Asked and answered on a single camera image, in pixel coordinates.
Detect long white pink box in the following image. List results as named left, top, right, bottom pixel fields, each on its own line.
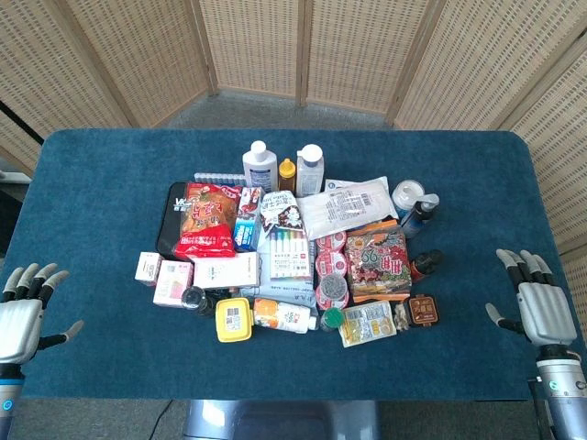
left=192, top=251, right=262, bottom=291

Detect blue table cloth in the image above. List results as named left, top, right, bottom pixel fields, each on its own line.
left=0, top=128, right=587, bottom=402

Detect red lid snack cup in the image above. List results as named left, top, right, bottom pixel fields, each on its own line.
left=316, top=292, right=349, bottom=311
left=316, top=230, right=349, bottom=253
left=315, top=250, right=349, bottom=276

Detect black bottle red label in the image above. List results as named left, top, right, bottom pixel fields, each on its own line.
left=409, top=249, right=445, bottom=282

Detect pastel highlighter pen pack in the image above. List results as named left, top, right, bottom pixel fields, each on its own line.
left=268, top=227, right=314, bottom=281

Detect orange juice carton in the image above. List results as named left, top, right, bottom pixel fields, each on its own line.
left=251, top=297, right=319, bottom=335

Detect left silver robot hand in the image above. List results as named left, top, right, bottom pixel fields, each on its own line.
left=0, top=262, right=85, bottom=367

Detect large white lotion bottle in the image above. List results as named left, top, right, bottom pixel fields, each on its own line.
left=241, top=140, right=280, bottom=193

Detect red snack bag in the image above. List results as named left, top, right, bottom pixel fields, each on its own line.
left=173, top=181, right=239, bottom=260

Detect brown lid nut jar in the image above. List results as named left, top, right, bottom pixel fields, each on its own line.
left=393, top=292, right=440, bottom=332

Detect white noodle packet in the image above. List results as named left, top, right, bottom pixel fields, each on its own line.
left=295, top=185, right=399, bottom=242

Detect blue toothpaste box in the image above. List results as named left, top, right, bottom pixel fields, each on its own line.
left=232, top=186, right=266, bottom=253

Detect grain cracker bag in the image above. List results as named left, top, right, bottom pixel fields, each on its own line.
left=343, top=219, right=413, bottom=303

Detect clear cup grey seeds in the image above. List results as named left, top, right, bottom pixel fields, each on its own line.
left=317, top=273, right=350, bottom=302

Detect small white red box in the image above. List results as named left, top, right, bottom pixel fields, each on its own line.
left=134, top=250, right=164, bottom=288

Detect yellow white sachet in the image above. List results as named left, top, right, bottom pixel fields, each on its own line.
left=338, top=301, right=398, bottom=349

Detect black pepper grinder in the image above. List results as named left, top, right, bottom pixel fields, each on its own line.
left=180, top=285, right=216, bottom=318

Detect white cream jar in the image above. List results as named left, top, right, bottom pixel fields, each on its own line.
left=391, top=179, right=427, bottom=219

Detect white ribbed blister tray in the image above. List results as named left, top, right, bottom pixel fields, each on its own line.
left=193, top=171, right=245, bottom=188

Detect clear bottle blue cap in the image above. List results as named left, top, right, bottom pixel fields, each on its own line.
left=295, top=143, right=326, bottom=198

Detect white blue flat packet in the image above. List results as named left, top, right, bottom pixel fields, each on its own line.
left=324, top=177, right=392, bottom=193

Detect blue pump spray bottle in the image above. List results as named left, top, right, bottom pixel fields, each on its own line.
left=400, top=192, right=440, bottom=239

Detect green cap spice jar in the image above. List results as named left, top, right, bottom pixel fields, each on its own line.
left=319, top=306, right=346, bottom=334

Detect coffee milk snack bag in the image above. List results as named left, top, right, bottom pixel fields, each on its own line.
left=259, top=190, right=306, bottom=239

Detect yellow lid green container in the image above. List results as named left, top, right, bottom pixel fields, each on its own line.
left=215, top=297, right=256, bottom=344

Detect yellow cap honey bottle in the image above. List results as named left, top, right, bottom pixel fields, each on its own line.
left=277, top=158, right=297, bottom=193

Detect black cable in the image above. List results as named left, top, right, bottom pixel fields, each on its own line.
left=150, top=399, right=175, bottom=440

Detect pink square box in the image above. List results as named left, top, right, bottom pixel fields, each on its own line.
left=152, top=259, right=194, bottom=307

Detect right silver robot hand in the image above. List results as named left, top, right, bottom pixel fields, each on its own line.
left=484, top=248, right=579, bottom=349

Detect wicker folding screen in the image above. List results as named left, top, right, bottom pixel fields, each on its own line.
left=0, top=0, right=587, bottom=322

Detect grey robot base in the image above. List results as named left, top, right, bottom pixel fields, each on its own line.
left=183, top=399, right=382, bottom=440

